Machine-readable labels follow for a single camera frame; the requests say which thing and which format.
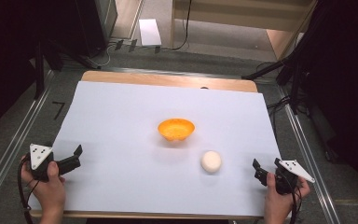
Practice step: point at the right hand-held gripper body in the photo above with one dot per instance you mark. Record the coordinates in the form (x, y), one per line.
(287, 175)

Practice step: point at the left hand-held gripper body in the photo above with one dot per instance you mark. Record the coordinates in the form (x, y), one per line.
(45, 161)

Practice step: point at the white steamed bun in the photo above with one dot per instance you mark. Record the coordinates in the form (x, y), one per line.
(211, 161)

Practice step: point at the orange bowl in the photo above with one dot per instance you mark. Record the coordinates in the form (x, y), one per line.
(176, 128)

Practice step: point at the person's right hand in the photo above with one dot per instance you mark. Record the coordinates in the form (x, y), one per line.
(281, 199)

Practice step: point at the person's left hand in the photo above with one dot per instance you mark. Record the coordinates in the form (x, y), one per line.
(48, 189)

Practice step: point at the white table mat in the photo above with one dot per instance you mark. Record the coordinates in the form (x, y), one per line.
(167, 174)

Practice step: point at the black stand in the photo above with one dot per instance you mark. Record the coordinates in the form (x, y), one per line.
(42, 62)
(292, 74)

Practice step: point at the dark cabinet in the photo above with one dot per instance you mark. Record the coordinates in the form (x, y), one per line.
(84, 25)

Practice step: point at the white paper sheet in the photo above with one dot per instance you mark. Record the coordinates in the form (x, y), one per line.
(149, 32)

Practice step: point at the metal floor rail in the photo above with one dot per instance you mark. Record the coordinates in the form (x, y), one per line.
(309, 161)
(12, 143)

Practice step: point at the wooden frame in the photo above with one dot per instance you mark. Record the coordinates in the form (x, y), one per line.
(230, 18)

